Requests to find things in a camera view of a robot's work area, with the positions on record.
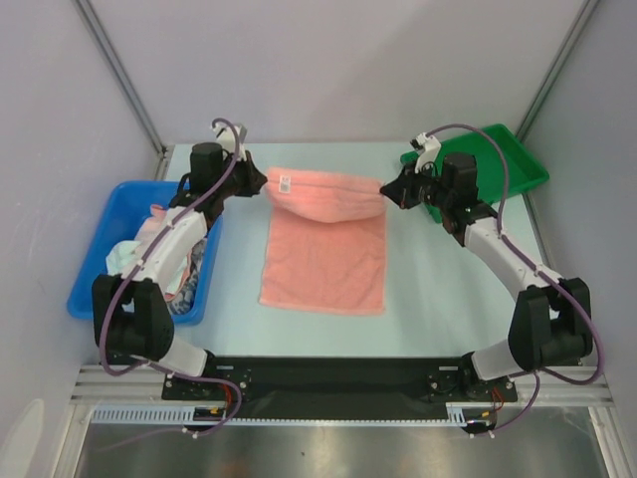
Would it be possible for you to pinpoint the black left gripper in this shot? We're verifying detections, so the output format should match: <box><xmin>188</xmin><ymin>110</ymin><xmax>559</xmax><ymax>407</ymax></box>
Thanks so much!
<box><xmin>214</xmin><ymin>150</ymin><xmax>267</xmax><ymax>200</ymax></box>

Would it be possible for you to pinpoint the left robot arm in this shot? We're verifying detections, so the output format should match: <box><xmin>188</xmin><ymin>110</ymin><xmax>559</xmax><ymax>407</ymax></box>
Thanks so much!
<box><xmin>92</xmin><ymin>139</ymin><xmax>267</xmax><ymax>398</ymax></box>

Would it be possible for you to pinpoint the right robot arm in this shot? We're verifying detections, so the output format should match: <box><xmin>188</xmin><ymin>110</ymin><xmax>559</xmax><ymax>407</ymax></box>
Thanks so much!
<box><xmin>380</xmin><ymin>152</ymin><xmax>594</xmax><ymax>400</ymax></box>

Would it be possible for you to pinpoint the green plastic tray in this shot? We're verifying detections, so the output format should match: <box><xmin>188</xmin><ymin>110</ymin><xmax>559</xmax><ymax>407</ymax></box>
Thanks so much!
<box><xmin>400</xmin><ymin>122</ymin><xmax>550</xmax><ymax>225</ymax></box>

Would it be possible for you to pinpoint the pale pink towel in bin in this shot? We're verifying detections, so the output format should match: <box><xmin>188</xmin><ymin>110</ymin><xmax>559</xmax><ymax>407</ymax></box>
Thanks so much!
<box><xmin>134</xmin><ymin>204</ymin><xmax>166</xmax><ymax>245</ymax></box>

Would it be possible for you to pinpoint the blue plastic bin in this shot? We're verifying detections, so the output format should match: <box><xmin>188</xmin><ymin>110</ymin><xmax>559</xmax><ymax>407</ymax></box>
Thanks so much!
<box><xmin>67</xmin><ymin>179</ymin><xmax>224</xmax><ymax>326</ymax></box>

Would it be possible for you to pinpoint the patterned blue white towel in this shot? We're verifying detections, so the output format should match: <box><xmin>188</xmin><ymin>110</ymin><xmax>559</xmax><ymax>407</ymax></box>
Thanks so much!
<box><xmin>167</xmin><ymin>239</ymin><xmax>207</xmax><ymax>316</ymax></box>

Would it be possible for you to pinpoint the light blue towel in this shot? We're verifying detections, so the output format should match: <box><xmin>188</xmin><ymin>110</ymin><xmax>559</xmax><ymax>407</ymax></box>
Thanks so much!
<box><xmin>106</xmin><ymin>240</ymin><xmax>140</xmax><ymax>276</ymax></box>

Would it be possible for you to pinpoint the white slotted cable duct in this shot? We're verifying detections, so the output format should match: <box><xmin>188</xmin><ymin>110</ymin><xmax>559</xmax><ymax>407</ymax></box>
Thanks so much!
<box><xmin>92</xmin><ymin>403</ymin><xmax>494</xmax><ymax>427</ymax></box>

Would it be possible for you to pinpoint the aluminium frame rail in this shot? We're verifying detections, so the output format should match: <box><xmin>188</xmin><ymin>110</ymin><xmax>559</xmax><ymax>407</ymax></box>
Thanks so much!
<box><xmin>71</xmin><ymin>365</ymin><xmax>614</xmax><ymax>407</ymax></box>

